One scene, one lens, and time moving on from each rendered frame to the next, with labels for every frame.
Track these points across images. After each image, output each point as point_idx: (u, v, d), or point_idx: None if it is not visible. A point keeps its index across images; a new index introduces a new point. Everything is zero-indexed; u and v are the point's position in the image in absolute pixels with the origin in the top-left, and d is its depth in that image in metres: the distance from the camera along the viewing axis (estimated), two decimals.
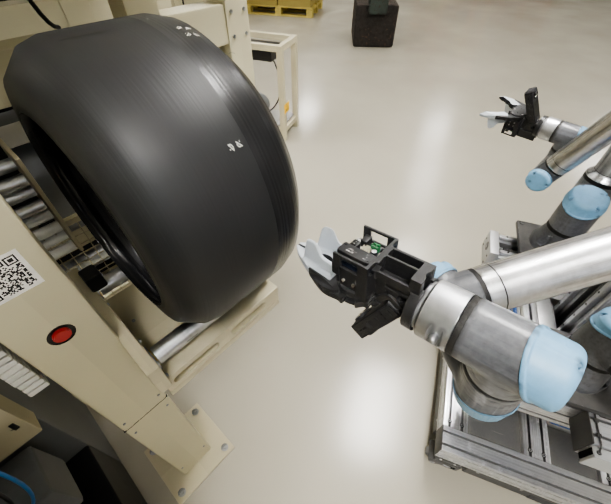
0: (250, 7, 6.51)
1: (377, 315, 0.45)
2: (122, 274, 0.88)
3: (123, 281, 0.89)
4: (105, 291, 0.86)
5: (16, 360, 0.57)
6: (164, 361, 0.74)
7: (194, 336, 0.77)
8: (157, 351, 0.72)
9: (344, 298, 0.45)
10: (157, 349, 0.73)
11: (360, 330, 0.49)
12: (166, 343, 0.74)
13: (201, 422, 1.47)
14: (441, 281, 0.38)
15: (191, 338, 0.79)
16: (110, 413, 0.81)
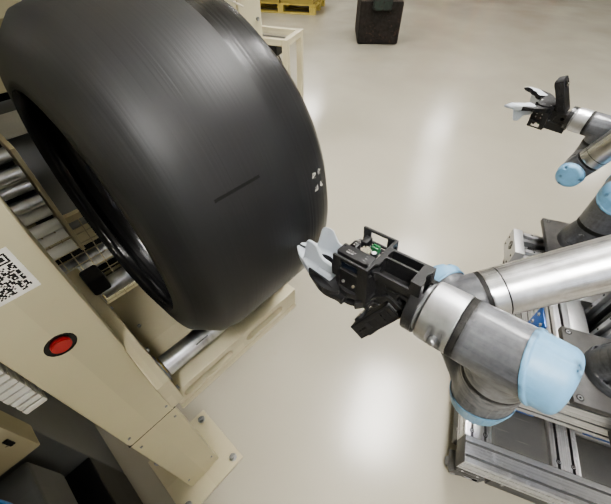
0: None
1: (377, 316, 0.45)
2: (122, 270, 0.81)
3: (125, 279, 0.81)
4: None
5: (9, 374, 0.50)
6: (172, 368, 0.66)
7: (203, 338, 0.69)
8: (162, 356, 0.66)
9: (344, 299, 0.45)
10: (163, 354, 0.67)
11: (360, 330, 0.49)
12: (172, 347, 0.68)
13: (208, 430, 1.40)
14: (441, 283, 0.38)
15: (205, 346, 0.71)
16: (114, 428, 0.74)
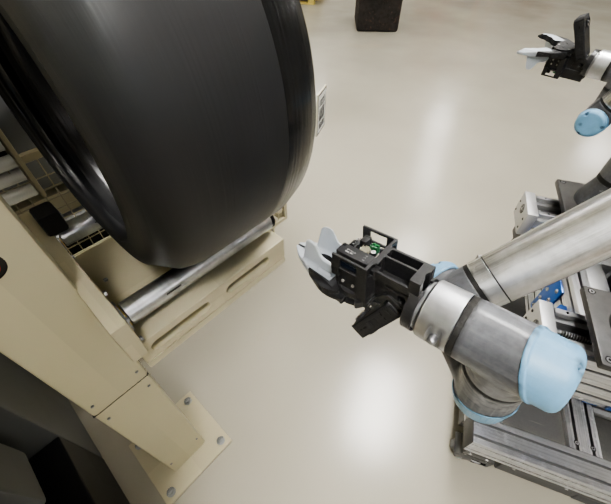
0: None
1: (377, 315, 0.45)
2: (88, 217, 0.71)
3: (91, 228, 0.71)
4: (66, 237, 0.68)
5: None
6: (137, 319, 0.56)
7: (176, 288, 0.60)
8: (125, 304, 0.55)
9: (344, 298, 0.45)
10: (125, 301, 0.56)
11: (360, 330, 0.49)
12: (138, 294, 0.57)
13: (194, 412, 1.29)
14: (440, 282, 0.38)
15: (175, 295, 0.61)
16: (71, 391, 0.63)
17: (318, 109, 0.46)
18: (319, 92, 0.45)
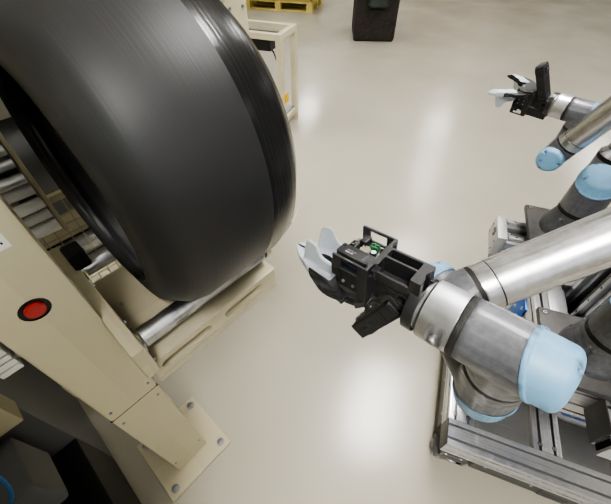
0: (249, 2, 6.45)
1: (377, 315, 0.45)
2: (108, 253, 0.83)
3: (110, 261, 0.83)
4: (90, 271, 0.81)
5: None
6: (152, 343, 0.68)
7: (184, 317, 0.72)
8: (144, 332, 0.67)
9: (344, 298, 0.45)
10: (144, 330, 0.67)
11: (360, 330, 0.49)
12: (153, 324, 0.68)
13: (196, 416, 1.41)
14: (441, 282, 0.38)
15: (181, 320, 0.74)
16: (94, 401, 0.75)
17: (289, 226, 0.68)
18: (293, 218, 0.67)
